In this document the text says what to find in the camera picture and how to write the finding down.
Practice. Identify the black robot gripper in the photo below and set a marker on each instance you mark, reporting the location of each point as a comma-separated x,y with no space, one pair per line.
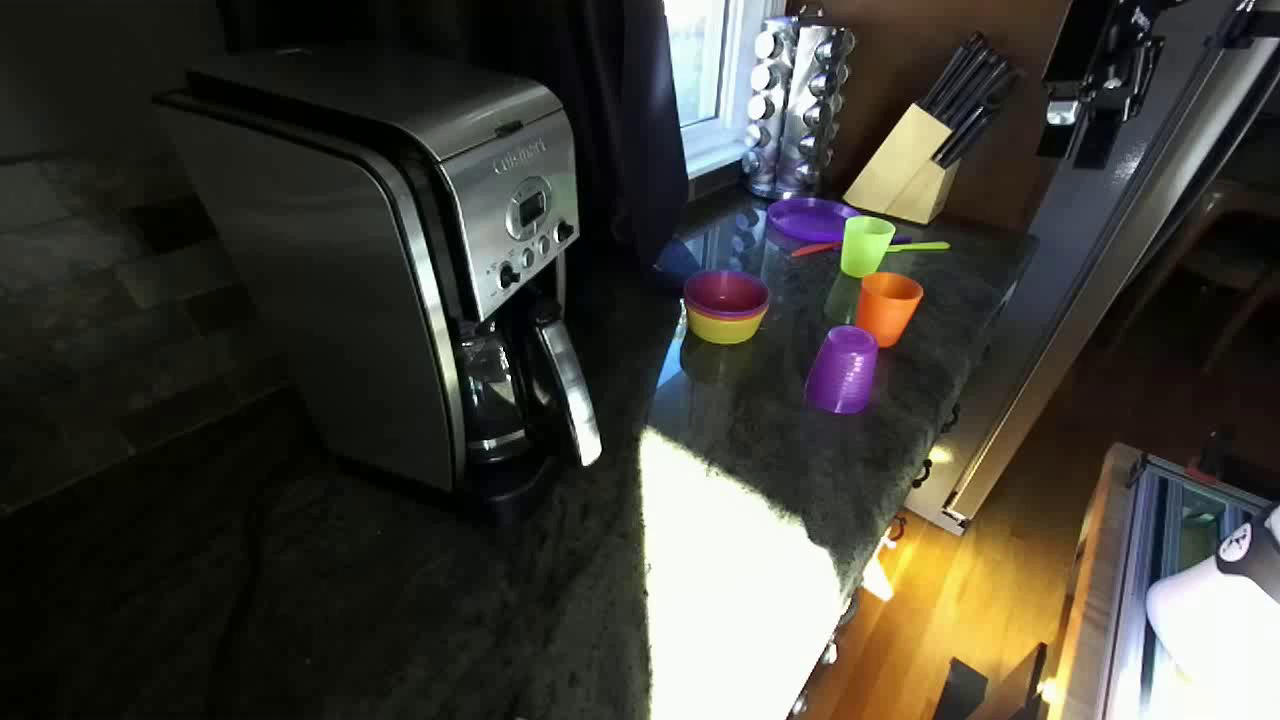
1112,61

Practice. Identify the orange plastic cup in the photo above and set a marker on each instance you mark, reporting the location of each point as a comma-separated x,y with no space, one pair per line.
884,313

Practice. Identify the green plastic cup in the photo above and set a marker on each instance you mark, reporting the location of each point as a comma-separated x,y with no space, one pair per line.
864,248

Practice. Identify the purple plastic cup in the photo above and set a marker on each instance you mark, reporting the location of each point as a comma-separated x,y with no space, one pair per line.
840,377

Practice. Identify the stainless steel refrigerator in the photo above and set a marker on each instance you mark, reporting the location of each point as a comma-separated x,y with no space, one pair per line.
1065,335

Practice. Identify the light wooden knife block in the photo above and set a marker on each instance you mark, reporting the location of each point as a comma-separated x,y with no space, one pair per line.
902,172

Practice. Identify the green plastic utensil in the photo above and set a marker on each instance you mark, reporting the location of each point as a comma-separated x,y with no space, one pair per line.
923,245

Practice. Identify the purple plastic plate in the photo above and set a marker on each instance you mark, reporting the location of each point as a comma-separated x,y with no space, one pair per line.
807,217

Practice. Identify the orange plastic utensil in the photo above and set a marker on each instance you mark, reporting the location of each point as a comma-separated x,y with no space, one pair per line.
809,248

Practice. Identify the red plastic bowl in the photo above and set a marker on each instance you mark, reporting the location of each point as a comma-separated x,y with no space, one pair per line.
726,288

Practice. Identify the bright window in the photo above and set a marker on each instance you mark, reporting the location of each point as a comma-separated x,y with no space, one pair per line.
702,66

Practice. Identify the yellow plastic bowl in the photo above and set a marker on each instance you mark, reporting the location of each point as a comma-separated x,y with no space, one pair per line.
726,331

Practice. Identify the purple plastic bowl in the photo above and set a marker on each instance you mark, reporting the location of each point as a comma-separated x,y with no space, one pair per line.
692,303

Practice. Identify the steel oven range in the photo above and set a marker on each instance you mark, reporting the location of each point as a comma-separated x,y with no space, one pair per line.
1106,603

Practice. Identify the white appliance with black cap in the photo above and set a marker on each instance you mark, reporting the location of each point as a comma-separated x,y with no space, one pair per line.
1214,626

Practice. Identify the black wooden chair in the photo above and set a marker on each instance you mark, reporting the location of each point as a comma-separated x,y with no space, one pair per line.
995,686

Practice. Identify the glass coffee carafe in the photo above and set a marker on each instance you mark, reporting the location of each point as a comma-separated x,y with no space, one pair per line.
502,387

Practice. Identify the stainless steel coffee maker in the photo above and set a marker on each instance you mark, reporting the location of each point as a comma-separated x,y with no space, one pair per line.
333,267

